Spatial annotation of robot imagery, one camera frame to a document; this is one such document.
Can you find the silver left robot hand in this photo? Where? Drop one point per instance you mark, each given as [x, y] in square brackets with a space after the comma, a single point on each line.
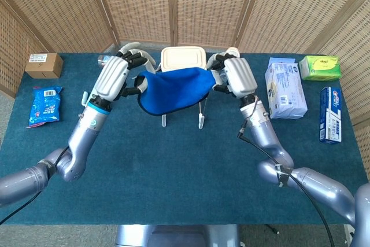
[111, 79]

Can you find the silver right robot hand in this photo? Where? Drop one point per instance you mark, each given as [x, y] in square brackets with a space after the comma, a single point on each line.
[240, 76]

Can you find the blue cloth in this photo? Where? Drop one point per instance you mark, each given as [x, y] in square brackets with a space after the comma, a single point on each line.
[173, 90]

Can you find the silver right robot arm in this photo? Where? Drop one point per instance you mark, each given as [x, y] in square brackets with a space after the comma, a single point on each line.
[260, 134]

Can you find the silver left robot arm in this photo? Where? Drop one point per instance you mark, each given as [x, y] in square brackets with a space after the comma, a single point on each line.
[84, 131]

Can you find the clear jar with blue label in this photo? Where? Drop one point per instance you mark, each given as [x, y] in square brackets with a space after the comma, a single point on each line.
[101, 61]

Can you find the mayonnaise squeeze bottle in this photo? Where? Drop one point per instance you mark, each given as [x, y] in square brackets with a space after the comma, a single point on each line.
[233, 50]

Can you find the pale blue plastic mug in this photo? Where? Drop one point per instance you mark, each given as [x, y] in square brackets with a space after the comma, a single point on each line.
[84, 98]

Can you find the white and blue wipes pack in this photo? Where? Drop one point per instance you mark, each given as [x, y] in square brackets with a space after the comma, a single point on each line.
[286, 90]

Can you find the beige plastic lunch box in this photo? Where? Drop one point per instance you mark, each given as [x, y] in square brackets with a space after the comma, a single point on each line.
[183, 57]

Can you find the brown cardboard box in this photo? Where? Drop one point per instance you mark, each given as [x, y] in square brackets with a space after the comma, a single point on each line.
[43, 66]

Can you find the blue snack bag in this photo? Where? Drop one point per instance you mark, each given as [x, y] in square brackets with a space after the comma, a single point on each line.
[44, 106]

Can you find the green tissue pack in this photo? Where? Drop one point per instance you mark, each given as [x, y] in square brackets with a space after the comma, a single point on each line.
[319, 69]

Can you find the woven bamboo folding screen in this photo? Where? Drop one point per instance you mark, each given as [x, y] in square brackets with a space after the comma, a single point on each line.
[138, 4]

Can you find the blue toothpaste box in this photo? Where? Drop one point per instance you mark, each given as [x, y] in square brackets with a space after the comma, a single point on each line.
[331, 114]

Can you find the grey robot torso base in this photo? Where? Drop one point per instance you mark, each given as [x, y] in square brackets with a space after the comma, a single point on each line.
[173, 236]

